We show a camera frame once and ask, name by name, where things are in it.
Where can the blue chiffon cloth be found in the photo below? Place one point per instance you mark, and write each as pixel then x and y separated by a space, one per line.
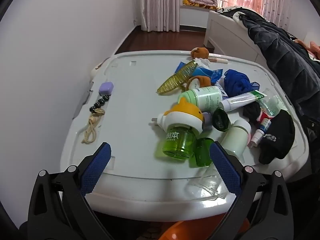
pixel 237 82

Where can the white bed frame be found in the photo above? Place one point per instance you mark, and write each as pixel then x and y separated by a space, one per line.
pixel 230 37

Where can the brown plush toy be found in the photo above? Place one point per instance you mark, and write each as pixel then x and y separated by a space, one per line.
pixel 200 52

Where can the blue snack wrapper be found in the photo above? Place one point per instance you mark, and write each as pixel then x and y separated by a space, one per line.
pixel 211 75

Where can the clear plastic cup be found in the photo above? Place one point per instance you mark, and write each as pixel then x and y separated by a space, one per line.
pixel 207 183

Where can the small purple case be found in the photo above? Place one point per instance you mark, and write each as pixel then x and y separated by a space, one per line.
pixel 106 88

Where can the small red white tube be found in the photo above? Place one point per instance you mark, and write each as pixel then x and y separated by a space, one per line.
pixel 260 131

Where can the black sock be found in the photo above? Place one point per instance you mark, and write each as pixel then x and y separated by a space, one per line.
pixel 277 140

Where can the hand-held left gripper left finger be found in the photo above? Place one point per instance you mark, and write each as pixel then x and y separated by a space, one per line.
pixel 96 170

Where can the orange bin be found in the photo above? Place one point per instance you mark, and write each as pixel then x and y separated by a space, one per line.
pixel 175 233

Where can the white plastic bottle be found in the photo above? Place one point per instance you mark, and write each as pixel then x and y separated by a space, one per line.
pixel 236 137

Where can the orange fleece cloth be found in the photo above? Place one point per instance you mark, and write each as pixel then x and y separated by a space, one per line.
pixel 312 47

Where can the pale dotted curtain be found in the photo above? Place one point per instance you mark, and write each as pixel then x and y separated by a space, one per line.
pixel 275 0
pixel 160 5

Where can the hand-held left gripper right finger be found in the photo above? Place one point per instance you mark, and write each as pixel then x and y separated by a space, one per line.
pixel 225 170

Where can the small green bottle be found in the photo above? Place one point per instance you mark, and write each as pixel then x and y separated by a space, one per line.
pixel 201 152

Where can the dark grey fleece robe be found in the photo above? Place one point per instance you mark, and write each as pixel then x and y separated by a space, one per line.
pixel 282 55

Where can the black cloth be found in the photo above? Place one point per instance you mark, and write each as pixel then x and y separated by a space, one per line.
pixel 252 111

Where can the clear plastic bottle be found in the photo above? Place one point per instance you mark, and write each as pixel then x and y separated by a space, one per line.
pixel 271 103

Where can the mosquito repellent with green bottle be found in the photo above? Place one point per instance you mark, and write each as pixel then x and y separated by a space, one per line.
pixel 180 140

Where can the orange and cream pen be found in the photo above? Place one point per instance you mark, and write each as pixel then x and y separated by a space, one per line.
pixel 220 60

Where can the crumpled white tissue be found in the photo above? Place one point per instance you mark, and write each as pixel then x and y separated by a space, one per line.
pixel 203 62

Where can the white plastic storage box lid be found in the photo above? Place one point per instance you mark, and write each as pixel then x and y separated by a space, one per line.
pixel 132 110

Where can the yellow translucent hair clip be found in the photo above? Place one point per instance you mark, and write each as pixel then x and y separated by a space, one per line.
pixel 175 80

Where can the green and white lotion bottle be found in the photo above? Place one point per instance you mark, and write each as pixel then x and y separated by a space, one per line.
pixel 207 97

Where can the dark green cap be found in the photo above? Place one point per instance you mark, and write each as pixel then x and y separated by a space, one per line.
pixel 221 120

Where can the white toothpaste tube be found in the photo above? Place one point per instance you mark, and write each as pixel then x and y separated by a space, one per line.
pixel 240 101

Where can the black white patterned blanket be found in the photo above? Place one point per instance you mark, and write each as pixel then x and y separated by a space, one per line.
pixel 226 10

